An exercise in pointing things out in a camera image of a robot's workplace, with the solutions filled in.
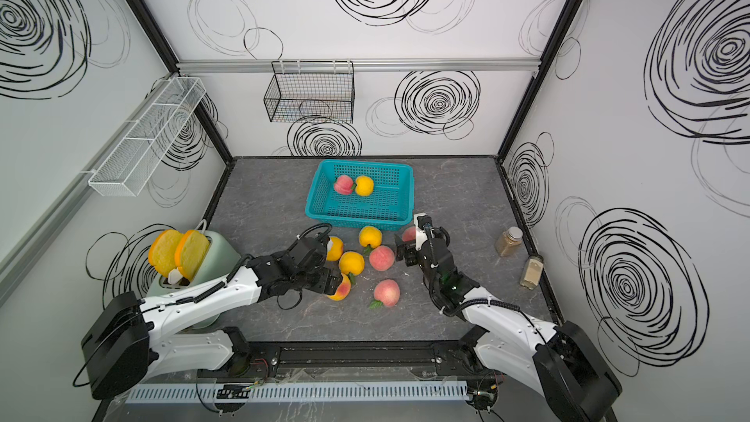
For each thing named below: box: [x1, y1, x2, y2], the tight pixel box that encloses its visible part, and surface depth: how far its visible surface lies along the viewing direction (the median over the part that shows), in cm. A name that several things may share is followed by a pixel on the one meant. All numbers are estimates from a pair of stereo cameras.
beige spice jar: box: [519, 254, 544, 292], surface depth 88 cm
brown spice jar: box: [495, 226, 524, 259], surface depth 89 cm
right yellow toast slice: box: [174, 229, 210, 283], surface depth 73 cm
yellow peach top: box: [358, 225, 383, 250], surface depth 93 cm
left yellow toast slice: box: [148, 229, 184, 278], surface depth 72 cm
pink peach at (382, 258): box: [369, 245, 396, 272], surface depth 88 cm
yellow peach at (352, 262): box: [338, 251, 366, 277], surface depth 88 cm
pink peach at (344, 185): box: [333, 174, 355, 196], surface depth 107 cm
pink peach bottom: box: [374, 279, 401, 308], surface depth 82 cm
